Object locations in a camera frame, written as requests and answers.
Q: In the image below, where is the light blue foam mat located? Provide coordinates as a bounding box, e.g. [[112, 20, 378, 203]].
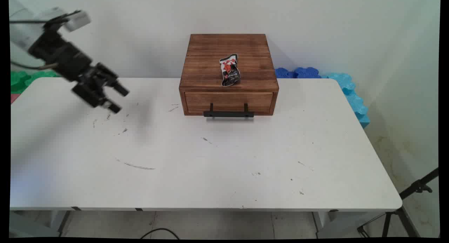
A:
[[321, 73, 371, 129]]

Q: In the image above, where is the black camera cable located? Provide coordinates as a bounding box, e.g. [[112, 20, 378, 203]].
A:
[[9, 10, 82, 25]]

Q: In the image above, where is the black floor cable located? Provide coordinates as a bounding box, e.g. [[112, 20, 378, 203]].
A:
[[140, 228, 180, 239]]

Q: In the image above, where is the green foam mat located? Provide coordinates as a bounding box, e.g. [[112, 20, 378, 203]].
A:
[[10, 70, 61, 95]]

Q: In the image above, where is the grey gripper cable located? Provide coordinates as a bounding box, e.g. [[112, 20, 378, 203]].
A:
[[11, 61, 59, 70]]

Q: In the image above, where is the brown wooden drawer cabinet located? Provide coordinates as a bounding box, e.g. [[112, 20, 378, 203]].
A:
[[179, 34, 280, 116]]

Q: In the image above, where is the white table leg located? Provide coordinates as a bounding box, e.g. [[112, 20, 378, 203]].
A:
[[49, 210, 75, 237], [311, 211, 340, 238]]

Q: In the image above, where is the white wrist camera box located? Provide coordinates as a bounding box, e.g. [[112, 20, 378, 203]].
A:
[[62, 11, 92, 33]]

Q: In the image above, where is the black camera tripod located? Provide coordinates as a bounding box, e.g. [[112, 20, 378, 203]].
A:
[[357, 167, 440, 238]]

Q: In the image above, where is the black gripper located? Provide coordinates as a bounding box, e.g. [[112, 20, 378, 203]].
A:
[[28, 29, 130, 114]]

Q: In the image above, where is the crumpled black red snack packet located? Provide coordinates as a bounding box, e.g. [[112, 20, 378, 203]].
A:
[[219, 54, 241, 87]]

